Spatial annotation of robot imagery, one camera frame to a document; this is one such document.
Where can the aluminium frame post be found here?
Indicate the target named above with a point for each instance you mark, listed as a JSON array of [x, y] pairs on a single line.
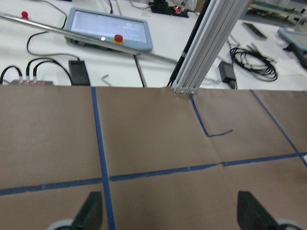
[[211, 30]]

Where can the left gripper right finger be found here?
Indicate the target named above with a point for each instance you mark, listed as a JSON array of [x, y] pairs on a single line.
[[251, 215]]

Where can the blue teach pendant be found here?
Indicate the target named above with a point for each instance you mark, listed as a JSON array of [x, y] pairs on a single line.
[[126, 31], [297, 40]]

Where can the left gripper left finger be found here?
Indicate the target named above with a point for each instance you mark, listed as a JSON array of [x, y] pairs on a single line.
[[90, 216]]

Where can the allen key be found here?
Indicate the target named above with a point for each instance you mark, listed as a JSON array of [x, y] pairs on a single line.
[[104, 79]]

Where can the black power adapter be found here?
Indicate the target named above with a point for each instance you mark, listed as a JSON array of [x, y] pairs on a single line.
[[78, 73]]

